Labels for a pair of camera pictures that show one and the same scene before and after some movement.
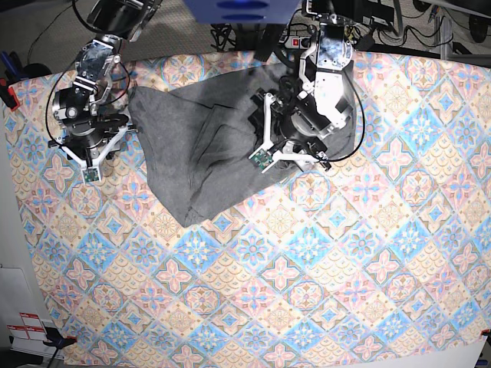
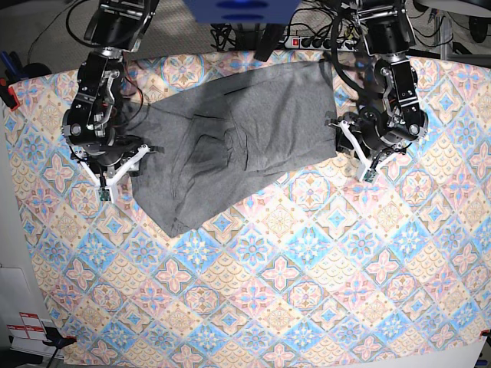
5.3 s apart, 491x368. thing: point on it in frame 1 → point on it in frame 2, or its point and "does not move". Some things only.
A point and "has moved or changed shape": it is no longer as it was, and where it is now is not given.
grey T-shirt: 195,146 has moved or changed shape
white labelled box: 21,330 does not move
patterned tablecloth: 380,258 does not move
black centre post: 267,39 does not move
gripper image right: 292,136 → 352,134
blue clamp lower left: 54,339 does not move
